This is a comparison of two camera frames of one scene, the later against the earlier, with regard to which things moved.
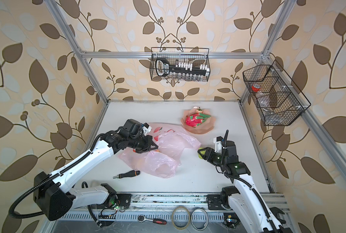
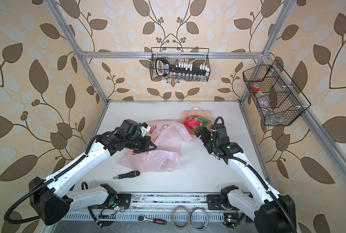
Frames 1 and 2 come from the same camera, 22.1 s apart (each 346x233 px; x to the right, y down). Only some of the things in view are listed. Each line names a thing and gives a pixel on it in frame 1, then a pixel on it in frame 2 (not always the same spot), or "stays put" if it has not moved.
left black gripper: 148,145 stays put
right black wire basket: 277,99 stays put
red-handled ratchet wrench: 141,218 stays put
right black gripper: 208,154 → 207,134
